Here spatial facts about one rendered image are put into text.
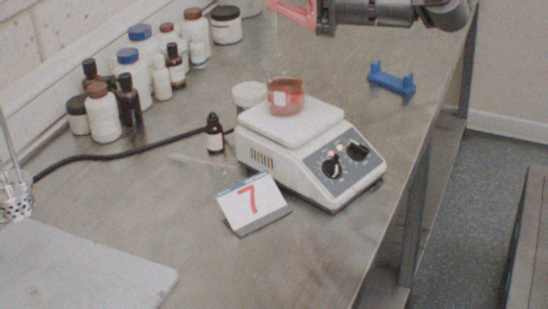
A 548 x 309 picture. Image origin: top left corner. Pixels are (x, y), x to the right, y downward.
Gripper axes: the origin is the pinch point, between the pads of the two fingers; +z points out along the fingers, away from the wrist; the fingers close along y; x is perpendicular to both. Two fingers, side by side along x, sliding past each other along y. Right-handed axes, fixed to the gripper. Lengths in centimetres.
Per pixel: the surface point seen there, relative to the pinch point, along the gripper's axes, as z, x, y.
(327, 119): -7.8, 17.2, 2.9
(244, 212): 2.0, 24.6, 16.8
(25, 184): 22.4, 8.5, 35.0
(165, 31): 29.7, 18.2, -30.6
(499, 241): -55, 101, -68
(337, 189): -10.4, 22.6, 12.4
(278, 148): -1.5, 19.1, 8.4
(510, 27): -60, 54, -133
